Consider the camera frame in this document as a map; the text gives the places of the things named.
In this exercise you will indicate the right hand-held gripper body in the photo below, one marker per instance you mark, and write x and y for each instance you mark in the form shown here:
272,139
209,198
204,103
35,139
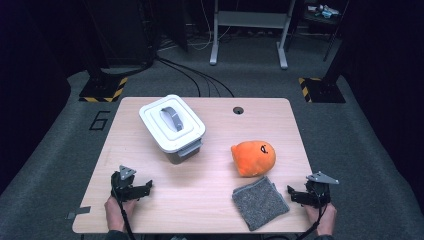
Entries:
318,191

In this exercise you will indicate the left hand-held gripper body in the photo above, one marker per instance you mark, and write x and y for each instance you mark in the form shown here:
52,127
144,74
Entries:
121,186

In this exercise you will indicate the grey towel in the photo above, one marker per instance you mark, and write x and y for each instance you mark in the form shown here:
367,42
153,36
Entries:
260,203

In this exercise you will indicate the grey storage box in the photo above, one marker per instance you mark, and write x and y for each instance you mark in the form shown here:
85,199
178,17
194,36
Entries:
186,155

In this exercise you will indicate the orange plush toy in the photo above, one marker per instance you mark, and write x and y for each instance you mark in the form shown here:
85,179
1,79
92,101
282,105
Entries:
253,158

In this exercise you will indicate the white lidded storage box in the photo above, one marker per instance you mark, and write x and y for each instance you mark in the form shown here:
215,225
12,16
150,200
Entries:
171,121

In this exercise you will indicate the person's left hand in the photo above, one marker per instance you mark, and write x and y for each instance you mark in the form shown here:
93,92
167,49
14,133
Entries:
116,211

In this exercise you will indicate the person's right hand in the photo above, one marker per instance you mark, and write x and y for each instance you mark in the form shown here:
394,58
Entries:
325,218

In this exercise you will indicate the grey tape piece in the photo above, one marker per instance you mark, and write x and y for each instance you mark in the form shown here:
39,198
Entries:
80,211

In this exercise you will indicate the black base with striped edge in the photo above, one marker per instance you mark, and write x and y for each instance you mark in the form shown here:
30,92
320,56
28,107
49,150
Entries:
321,90
103,88

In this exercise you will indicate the black cabinet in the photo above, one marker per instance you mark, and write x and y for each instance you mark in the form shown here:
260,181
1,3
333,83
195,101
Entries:
123,33

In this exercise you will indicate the dark shelf with small items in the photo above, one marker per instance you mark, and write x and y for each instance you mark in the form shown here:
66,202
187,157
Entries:
321,15

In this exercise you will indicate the white metal stand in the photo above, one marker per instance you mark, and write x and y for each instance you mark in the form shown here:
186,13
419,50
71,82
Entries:
250,20

